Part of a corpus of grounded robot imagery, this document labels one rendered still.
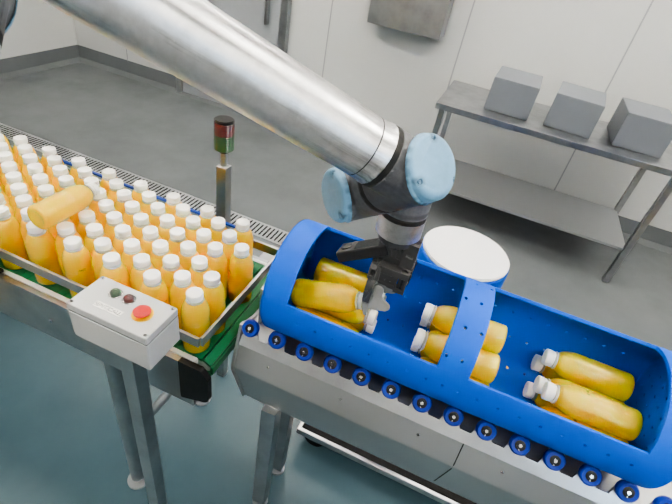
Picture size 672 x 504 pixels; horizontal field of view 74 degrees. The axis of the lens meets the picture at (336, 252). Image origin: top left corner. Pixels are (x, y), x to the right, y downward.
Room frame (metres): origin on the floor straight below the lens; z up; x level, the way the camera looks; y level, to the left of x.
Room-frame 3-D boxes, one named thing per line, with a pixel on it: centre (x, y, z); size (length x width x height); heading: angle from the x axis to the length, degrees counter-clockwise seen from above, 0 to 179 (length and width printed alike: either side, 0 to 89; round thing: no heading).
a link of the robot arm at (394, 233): (0.74, -0.11, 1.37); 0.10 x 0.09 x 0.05; 165
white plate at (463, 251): (1.19, -0.41, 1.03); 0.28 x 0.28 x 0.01
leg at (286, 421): (0.91, 0.06, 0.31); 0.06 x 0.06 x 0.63; 75
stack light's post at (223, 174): (1.31, 0.42, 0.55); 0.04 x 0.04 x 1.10; 75
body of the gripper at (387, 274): (0.73, -0.12, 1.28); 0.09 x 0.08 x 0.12; 75
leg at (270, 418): (0.77, 0.10, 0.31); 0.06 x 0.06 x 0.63; 75
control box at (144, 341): (0.63, 0.42, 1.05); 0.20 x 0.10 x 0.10; 75
